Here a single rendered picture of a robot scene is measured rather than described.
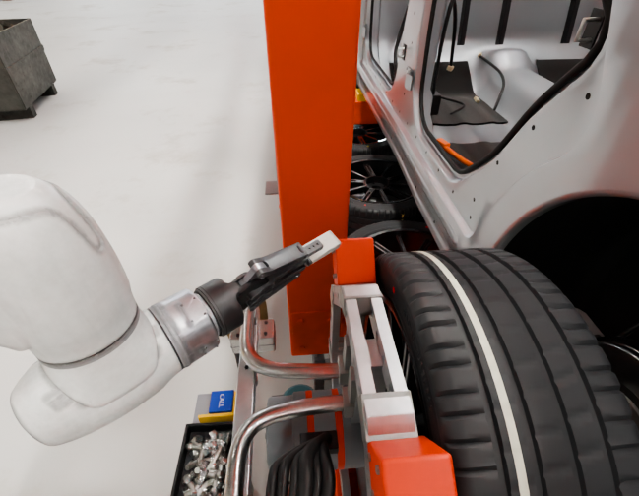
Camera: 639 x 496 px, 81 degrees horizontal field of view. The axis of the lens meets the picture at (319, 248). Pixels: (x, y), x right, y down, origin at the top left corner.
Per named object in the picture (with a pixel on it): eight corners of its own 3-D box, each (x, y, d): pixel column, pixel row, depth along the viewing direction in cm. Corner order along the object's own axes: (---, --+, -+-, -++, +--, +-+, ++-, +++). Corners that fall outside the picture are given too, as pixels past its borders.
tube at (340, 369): (350, 386, 64) (352, 349, 58) (236, 394, 63) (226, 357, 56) (337, 308, 78) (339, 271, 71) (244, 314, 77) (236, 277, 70)
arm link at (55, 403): (195, 390, 47) (162, 320, 39) (60, 483, 39) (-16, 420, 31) (160, 341, 54) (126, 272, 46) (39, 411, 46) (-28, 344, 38)
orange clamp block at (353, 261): (377, 283, 71) (373, 236, 72) (336, 285, 71) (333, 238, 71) (369, 283, 78) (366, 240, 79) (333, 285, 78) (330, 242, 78)
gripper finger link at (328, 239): (296, 250, 59) (297, 248, 58) (329, 231, 62) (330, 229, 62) (308, 265, 58) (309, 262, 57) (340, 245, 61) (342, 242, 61)
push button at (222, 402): (232, 413, 114) (231, 410, 112) (209, 415, 113) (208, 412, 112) (234, 393, 119) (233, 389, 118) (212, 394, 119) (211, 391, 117)
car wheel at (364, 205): (301, 200, 240) (300, 166, 225) (386, 176, 264) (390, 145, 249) (356, 261, 195) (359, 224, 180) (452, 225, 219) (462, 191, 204)
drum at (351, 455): (381, 477, 71) (391, 446, 62) (270, 487, 70) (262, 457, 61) (368, 406, 82) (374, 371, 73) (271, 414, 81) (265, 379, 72)
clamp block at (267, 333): (276, 351, 79) (274, 336, 75) (232, 354, 78) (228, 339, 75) (276, 332, 83) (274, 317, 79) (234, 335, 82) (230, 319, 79)
